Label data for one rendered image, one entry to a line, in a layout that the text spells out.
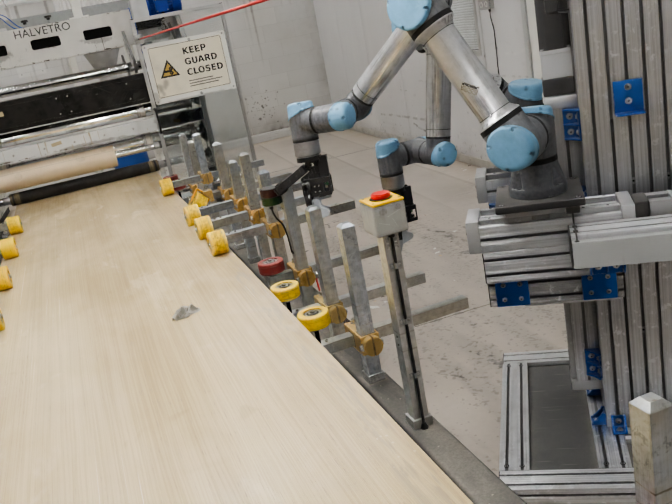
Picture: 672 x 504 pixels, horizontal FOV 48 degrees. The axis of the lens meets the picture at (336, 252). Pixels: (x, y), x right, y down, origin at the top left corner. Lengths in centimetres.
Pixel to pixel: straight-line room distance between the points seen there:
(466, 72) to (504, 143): 19
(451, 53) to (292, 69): 931
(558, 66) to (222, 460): 143
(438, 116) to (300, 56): 893
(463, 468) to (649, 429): 67
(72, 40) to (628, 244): 353
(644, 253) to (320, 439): 98
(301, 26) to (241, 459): 1007
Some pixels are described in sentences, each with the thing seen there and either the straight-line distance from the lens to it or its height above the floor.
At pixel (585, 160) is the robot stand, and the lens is 220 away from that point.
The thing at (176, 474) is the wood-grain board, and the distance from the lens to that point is 136.
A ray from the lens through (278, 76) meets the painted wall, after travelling 1110.
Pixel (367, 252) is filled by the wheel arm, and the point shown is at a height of 85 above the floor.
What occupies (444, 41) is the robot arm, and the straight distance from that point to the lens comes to 189.
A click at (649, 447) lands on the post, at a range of 97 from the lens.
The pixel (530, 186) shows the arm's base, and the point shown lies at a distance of 201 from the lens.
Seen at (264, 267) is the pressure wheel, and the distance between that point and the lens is 229.
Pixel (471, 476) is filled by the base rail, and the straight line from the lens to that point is 154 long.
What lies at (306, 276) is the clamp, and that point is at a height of 85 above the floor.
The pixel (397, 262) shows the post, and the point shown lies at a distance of 154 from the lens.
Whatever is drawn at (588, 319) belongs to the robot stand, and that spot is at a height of 57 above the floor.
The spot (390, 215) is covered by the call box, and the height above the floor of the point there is 119.
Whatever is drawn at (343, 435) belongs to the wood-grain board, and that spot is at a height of 90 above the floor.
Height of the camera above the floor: 159
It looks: 17 degrees down
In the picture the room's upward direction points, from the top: 11 degrees counter-clockwise
